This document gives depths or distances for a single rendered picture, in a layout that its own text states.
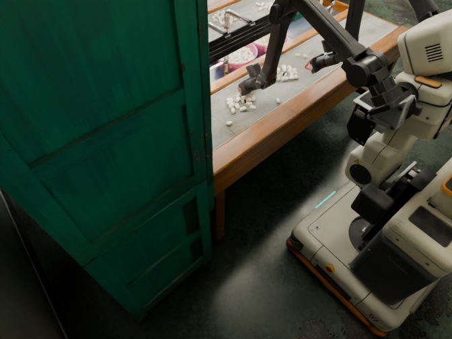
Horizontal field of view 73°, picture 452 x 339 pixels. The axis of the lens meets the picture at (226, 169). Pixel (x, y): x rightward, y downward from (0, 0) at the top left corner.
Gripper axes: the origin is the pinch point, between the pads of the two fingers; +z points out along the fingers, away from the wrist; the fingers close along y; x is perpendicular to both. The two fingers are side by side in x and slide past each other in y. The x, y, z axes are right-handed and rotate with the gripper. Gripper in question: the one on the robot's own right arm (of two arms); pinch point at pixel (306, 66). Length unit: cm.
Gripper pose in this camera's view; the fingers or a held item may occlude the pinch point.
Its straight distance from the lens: 174.1
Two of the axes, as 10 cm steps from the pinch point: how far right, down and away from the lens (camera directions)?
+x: 4.2, 8.5, 3.1
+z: -5.1, -0.6, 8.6
